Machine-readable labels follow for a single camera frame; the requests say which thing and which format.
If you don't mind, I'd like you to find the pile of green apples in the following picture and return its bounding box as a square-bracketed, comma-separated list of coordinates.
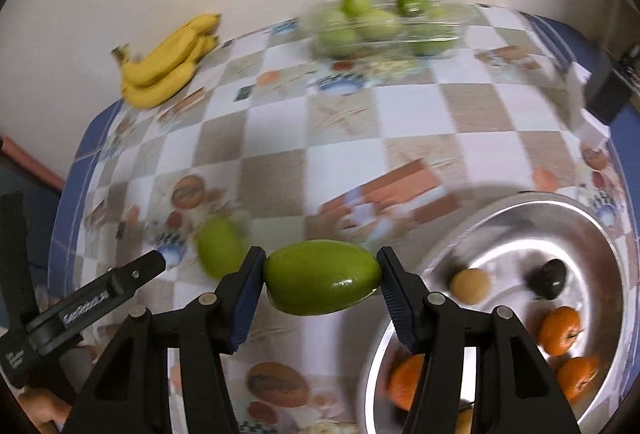
[315, 0, 458, 60]

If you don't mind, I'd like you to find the reddish brown bar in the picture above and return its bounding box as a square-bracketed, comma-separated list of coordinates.
[0, 134, 66, 192]

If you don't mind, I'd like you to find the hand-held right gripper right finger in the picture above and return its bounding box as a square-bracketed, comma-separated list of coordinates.
[376, 246, 583, 434]

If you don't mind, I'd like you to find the green mango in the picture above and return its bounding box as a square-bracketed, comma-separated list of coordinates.
[262, 239, 383, 316]
[196, 216, 248, 280]

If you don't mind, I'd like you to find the dark avocado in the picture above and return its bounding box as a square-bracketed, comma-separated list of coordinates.
[527, 259, 568, 301]

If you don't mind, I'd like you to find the checkered printed tablecloth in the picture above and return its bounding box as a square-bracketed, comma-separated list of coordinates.
[47, 4, 640, 434]

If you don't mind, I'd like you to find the yellow lemon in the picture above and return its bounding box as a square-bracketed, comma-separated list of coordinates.
[452, 406, 475, 434]
[449, 267, 492, 306]

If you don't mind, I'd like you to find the clear plastic container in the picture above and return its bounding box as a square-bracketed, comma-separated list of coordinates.
[300, 0, 471, 61]

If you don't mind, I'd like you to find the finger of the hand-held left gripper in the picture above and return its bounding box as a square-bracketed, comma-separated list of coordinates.
[102, 249, 167, 305]

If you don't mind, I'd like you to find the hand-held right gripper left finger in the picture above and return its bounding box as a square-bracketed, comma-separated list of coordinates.
[65, 246, 267, 434]

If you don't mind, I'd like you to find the orange tangerine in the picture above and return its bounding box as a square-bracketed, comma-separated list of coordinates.
[389, 354, 426, 411]
[556, 356, 601, 402]
[539, 306, 583, 357]

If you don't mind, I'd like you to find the yellow banana bunch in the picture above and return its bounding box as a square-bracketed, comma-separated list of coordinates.
[111, 12, 222, 109]

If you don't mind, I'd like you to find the silver metal bowl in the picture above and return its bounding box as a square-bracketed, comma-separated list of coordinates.
[357, 194, 631, 434]

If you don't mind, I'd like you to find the person's left hand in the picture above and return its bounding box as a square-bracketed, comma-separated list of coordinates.
[20, 388, 71, 434]

